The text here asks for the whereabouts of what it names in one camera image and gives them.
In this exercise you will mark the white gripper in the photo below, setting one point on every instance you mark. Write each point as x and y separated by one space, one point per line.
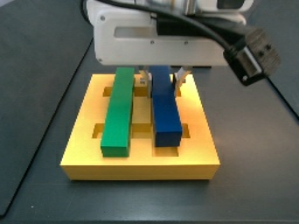
127 40

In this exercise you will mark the blue long block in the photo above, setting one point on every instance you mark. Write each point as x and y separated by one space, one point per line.
167 123

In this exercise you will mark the yellow slotted board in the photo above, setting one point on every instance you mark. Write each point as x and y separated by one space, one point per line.
193 160

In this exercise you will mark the green long block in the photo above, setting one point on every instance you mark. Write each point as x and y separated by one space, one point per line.
115 138

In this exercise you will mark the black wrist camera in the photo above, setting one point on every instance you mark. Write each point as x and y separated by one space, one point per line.
251 55

